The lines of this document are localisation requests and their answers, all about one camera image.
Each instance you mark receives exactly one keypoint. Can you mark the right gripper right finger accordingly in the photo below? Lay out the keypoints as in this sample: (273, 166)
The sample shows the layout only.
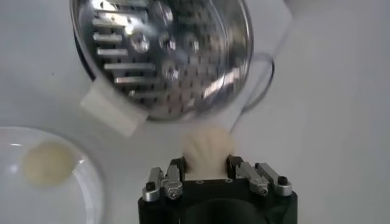
(259, 179)

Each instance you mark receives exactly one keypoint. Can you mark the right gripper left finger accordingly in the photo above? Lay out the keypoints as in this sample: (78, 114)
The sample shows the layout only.
(173, 182)

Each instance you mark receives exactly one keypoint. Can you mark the white steamed baozi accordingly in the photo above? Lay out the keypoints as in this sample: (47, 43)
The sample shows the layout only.
(47, 164)
(207, 149)

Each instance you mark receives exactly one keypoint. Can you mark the stainless steel steamer basket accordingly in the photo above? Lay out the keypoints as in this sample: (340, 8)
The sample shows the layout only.
(167, 61)

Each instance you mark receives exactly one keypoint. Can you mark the cream electric cooker base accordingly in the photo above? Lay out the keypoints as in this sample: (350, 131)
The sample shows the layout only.
(112, 112)

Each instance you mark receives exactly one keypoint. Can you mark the white round plate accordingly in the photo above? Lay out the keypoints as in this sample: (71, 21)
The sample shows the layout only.
(30, 204)

